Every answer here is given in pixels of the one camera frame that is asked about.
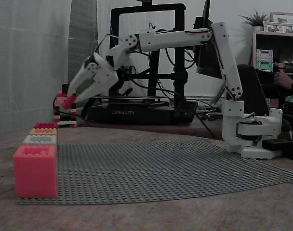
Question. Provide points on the black power adapter box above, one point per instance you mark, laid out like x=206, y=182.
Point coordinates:
x=280, y=144

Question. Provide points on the white storage crate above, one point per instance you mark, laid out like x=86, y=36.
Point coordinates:
x=265, y=54

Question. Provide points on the person's hand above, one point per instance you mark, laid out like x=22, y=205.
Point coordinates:
x=282, y=80

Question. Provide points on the grey white brick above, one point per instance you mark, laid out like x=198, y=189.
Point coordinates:
x=28, y=140

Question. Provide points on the small red brick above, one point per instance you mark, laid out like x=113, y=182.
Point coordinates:
x=69, y=101

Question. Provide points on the small white photo frame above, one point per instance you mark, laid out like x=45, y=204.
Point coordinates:
x=289, y=29
x=273, y=27

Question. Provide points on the orange brick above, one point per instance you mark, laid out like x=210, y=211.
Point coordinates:
x=43, y=132

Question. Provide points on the black Creality 3D printer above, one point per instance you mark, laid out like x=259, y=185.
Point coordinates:
x=137, y=113

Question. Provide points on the dark red brick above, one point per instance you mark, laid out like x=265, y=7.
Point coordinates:
x=45, y=125

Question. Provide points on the multicolour brick tower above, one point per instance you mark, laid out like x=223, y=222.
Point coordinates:
x=64, y=118

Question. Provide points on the wooden shelf unit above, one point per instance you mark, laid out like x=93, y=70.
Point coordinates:
x=281, y=41

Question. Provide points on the green potted plant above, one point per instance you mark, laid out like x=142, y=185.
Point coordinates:
x=256, y=19

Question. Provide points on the large pink brick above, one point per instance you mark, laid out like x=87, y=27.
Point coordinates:
x=35, y=175

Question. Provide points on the white sheer curtain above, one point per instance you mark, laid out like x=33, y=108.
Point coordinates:
x=28, y=60

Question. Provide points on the grey studded baseplate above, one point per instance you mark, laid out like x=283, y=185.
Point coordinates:
x=161, y=168

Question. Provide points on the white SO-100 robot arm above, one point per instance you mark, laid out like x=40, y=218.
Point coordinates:
x=180, y=38

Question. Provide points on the black chair back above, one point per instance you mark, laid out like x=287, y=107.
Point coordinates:
x=252, y=89

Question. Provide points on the large white photo frame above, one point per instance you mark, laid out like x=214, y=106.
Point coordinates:
x=285, y=17

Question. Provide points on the black computer monitor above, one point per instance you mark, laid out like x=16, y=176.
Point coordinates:
x=206, y=60

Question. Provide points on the green storage crate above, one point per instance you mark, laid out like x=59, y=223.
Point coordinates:
x=265, y=65

